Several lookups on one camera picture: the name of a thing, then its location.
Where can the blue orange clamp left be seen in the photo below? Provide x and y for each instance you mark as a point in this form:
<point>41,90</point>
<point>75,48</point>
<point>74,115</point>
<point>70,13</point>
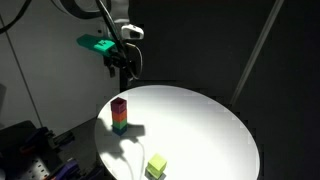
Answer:
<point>43,138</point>

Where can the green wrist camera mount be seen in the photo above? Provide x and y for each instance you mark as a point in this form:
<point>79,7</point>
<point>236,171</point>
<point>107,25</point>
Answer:
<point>97,44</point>

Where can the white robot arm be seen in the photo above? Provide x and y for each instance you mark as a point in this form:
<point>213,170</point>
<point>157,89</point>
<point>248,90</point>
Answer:
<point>72,8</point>

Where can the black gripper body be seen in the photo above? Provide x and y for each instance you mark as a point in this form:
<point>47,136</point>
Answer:
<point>117,59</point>

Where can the yellow-green cube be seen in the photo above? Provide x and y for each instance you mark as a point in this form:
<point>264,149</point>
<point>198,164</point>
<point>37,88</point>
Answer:
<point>156,165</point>

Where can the green cube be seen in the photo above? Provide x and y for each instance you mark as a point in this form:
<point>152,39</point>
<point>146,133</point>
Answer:
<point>119,124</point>

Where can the orange cube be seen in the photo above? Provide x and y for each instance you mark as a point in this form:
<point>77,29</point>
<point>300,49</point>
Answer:
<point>118,117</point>

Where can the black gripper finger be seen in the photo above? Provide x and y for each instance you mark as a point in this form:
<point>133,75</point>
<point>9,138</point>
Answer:
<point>112,71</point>

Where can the blue orange clamp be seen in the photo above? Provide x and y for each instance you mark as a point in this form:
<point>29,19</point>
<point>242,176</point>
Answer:
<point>62,171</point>
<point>43,138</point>

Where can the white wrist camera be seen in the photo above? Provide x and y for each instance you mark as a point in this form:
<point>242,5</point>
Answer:
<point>132,32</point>

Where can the magenta cube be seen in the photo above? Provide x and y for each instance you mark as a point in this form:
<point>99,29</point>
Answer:
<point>118,105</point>

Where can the blue orange clamp right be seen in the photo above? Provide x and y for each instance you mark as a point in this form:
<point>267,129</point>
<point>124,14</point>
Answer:
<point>62,171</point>

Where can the blue cube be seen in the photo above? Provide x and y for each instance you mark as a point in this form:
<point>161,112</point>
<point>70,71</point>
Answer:
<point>118,131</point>

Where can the round white table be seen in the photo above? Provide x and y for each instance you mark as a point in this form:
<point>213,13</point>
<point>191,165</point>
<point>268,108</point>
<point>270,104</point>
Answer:
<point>198,137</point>

